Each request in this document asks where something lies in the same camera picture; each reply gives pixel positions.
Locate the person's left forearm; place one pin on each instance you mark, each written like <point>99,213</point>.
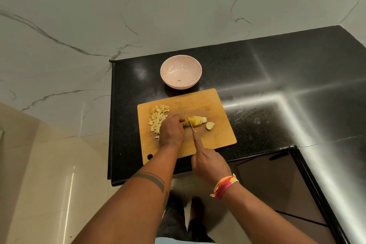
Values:
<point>125,209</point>

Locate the person's left hand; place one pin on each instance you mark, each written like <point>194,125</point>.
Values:
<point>171,132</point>

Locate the pile of diced potato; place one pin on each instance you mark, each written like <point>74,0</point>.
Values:
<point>158,119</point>

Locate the wooden cutting board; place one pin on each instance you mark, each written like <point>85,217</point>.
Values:
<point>220,138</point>

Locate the person's right hand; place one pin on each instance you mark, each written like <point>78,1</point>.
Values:
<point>210,166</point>

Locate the potato slice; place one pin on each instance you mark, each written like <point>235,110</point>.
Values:
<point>204,119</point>

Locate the pink speckled bowl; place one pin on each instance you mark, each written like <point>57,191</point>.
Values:
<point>184,68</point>

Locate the yellow potato half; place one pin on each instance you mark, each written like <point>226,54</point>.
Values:
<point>196,121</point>

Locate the potato end piece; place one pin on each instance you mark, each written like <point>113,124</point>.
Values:
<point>210,125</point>

